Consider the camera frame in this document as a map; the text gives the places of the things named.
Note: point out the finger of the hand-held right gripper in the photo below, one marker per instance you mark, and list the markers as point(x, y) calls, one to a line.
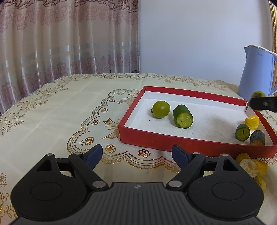
point(264, 103)

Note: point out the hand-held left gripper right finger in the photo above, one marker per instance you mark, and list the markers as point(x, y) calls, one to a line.
point(179, 154)

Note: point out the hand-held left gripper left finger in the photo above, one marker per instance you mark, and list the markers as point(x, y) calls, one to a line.
point(95, 154)

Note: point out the green tomato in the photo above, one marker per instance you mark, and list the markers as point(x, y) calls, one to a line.
point(161, 109)
point(259, 94)

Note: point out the small yellow pepper piece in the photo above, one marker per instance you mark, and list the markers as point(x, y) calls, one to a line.
point(252, 121)

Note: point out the green cucumber piece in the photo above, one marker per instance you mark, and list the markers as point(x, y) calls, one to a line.
point(242, 132)
point(181, 114)

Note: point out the red cardboard box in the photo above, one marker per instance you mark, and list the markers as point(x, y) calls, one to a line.
point(205, 112)

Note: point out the large yellow bell pepper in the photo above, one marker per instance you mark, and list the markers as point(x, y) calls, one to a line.
point(263, 168)

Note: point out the blue electric kettle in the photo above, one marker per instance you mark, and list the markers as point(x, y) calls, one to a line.
point(253, 71)

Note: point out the pink patterned curtain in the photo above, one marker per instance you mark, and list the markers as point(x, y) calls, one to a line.
point(65, 43)

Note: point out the gold curved frame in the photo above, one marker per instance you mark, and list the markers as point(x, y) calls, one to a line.
point(274, 21)

